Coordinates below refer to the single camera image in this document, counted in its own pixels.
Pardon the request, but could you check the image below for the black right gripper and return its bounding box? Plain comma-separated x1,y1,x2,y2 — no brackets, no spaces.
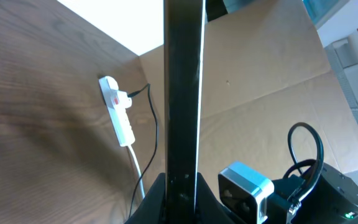
265,164,358,224

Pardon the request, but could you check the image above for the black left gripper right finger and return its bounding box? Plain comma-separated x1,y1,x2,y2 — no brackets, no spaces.
195,172,235,224

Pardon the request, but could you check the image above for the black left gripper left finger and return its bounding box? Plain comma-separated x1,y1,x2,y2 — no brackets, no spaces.
125,173,165,224

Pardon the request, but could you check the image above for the black USB charging cable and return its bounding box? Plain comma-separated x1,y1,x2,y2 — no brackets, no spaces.
126,83,160,218

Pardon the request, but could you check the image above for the rose gold Galaxy smartphone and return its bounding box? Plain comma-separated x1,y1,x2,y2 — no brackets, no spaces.
163,0,205,223

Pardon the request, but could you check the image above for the white USB charger plug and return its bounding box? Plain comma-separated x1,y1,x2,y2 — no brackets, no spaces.
117,91,132,109

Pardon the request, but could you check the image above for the white power strip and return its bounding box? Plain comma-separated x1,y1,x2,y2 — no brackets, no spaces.
99,76,135,147

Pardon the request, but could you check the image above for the brown cardboard sheet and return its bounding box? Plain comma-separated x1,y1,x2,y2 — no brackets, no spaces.
138,0,358,200

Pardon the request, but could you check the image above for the black right camera cable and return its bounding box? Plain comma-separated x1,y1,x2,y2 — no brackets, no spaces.
283,121,325,215

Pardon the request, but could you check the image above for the white power strip cord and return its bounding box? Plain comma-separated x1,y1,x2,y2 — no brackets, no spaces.
126,144,146,200

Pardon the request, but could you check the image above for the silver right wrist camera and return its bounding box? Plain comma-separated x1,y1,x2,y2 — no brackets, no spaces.
218,161,274,224

